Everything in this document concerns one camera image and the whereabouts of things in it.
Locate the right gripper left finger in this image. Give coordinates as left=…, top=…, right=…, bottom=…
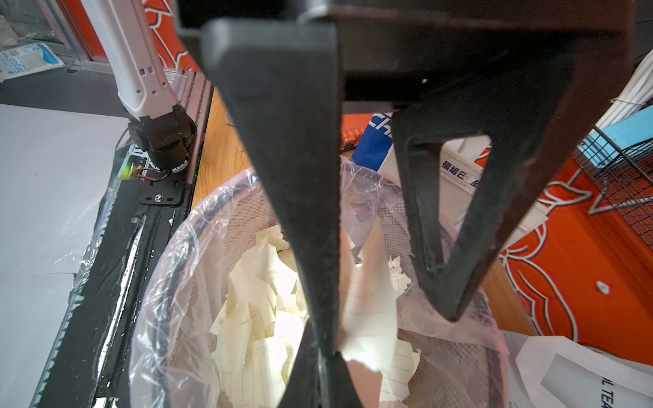
left=201, top=19, right=361, bottom=407

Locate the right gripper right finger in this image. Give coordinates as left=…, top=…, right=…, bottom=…
left=392, top=45, right=631, bottom=321

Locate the blue white paper bag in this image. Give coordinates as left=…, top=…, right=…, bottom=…
left=351, top=113, right=549, bottom=250

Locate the white green paper bag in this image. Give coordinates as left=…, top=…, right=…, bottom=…
left=503, top=331, right=652, bottom=407

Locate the white receipt paper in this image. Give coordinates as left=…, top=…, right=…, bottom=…
left=338, top=219, right=397, bottom=372

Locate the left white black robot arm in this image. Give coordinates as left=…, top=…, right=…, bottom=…
left=82, top=0, right=197, bottom=173

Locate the light blue power bank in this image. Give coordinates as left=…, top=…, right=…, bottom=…
left=578, top=106, right=652, bottom=168

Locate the red plastic tool case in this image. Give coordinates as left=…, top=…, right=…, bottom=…
left=340, top=113, right=372, bottom=152

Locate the pile of torn paper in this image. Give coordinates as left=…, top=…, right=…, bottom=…
left=210, top=225, right=420, bottom=407

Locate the clear plastic bin liner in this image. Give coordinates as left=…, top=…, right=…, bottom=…
left=129, top=161, right=508, bottom=407

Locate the grey mesh trash bin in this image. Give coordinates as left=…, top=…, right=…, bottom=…
left=129, top=163, right=508, bottom=407

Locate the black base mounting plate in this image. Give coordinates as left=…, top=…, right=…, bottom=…
left=30, top=144, right=193, bottom=407

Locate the clear plastic sheet front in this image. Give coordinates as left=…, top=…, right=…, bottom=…
left=30, top=172, right=139, bottom=407

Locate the black wire wall basket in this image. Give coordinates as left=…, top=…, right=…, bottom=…
left=573, top=129, right=652, bottom=248

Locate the white coiled cable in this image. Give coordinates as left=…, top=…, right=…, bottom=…
left=593, top=50, right=653, bottom=131

